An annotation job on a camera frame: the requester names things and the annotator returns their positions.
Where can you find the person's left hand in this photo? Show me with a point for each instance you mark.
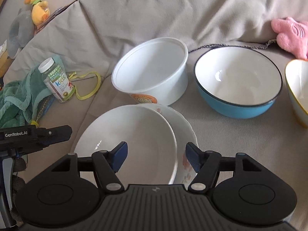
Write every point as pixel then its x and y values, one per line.
pixel 19 164

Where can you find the pink plush toy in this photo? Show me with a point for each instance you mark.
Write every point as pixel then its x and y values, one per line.
pixel 293 36

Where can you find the dark braided fabric trim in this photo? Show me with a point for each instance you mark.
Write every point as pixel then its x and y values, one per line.
pixel 216 45

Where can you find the white gold-rimmed bowl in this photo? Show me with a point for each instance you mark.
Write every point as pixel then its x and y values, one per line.
pixel 299 89

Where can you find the white paper tub bowl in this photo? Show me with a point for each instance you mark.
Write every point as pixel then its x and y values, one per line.
pixel 154 77

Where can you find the white shallow ceramic bowl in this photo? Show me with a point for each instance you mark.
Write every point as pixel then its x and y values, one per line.
pixel 134 134

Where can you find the blue enamel bowl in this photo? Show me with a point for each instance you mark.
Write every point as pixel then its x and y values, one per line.
pixel 235 81

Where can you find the yellow duck plush toy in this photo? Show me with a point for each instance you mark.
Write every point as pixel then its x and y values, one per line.
pixel 38 9

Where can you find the clear vitamin bottle white cap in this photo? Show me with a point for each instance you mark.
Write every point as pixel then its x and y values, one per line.
pixel 57 81

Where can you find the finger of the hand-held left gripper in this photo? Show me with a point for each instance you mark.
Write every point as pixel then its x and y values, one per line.
pixel 56 133

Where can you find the grey plush toy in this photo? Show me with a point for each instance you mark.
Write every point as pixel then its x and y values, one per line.
pixel 20 31

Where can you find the white floral scalloped plate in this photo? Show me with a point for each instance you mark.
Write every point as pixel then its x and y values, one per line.
pixel 182 130

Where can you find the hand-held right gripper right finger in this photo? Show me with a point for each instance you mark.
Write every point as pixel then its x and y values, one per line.
pixel 192 156

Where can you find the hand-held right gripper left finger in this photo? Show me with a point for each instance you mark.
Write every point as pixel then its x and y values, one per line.
pixel 120 156

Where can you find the beige sofa cover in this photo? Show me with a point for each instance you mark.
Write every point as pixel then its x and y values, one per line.
pixel 144 12

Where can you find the green towel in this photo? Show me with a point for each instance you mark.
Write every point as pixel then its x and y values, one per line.
pixel 19 98

